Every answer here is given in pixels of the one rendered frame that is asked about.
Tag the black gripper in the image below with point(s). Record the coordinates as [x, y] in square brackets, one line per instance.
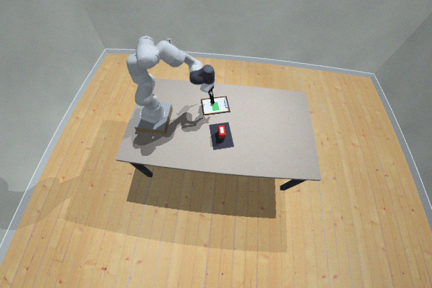
[211, 96]

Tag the red self-inking stamp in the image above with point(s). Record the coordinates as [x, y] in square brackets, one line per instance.
[221, 132]

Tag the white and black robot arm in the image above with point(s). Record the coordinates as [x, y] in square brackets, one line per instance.
[148, 55]

